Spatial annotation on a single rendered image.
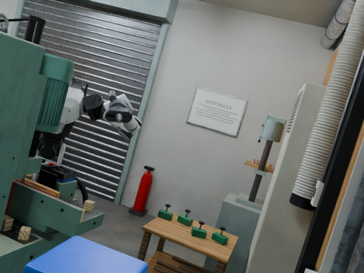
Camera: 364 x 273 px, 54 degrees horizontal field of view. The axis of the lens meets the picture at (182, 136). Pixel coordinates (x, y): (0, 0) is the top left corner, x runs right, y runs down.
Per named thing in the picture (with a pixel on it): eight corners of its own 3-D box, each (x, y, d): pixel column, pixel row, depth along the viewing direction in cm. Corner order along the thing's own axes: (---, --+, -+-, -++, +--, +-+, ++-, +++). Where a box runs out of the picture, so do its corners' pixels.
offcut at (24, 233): (19, 234, 138) (21, 225, 138) (29, 236, 139) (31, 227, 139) (17, 239, 135) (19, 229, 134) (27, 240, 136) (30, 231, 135)
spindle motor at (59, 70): (65, 133, 156) (83, 64, 153) (38, 133, 139) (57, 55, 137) (34, 122, 161) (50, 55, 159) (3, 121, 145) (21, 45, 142)
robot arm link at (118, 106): (131, 127, 170) (129, 118, 180) (133, 108, 166) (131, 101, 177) (104, 125, 167) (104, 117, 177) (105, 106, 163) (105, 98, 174)
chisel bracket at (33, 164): (38, 176, 156) (43, 157, 155) (14, 180, 143) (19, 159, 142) (25, 170, 158) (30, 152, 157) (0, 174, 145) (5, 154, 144)
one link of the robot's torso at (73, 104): (34, 110, 237) (41, 62, 219) (85, 123, 245) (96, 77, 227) (19, 134, 213) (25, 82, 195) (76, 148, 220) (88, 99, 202)
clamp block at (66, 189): (74, 198, 175) (78, 181, 174) (56, 203, 162) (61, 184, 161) (50, 188, 179) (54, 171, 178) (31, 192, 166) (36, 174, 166)
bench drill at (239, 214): (254, 270, 372) (300, 124, 358) (250, 297, 312) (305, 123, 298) (211, 253, 384) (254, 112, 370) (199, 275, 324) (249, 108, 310)
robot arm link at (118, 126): (130, 144, 211) (102, 124, 217) (144, 128, 215) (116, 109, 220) (127, 137, 200) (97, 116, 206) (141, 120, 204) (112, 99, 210)
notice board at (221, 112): (236, 137, 422) (248, 99, 418) (236, 137, 421) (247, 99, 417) (186, 122, 436) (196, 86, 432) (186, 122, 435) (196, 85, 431)
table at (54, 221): (112, 221, 168) (116, 208, 168) (73, 238, 139) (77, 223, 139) (13, 179, 186) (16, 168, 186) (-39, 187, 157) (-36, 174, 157)
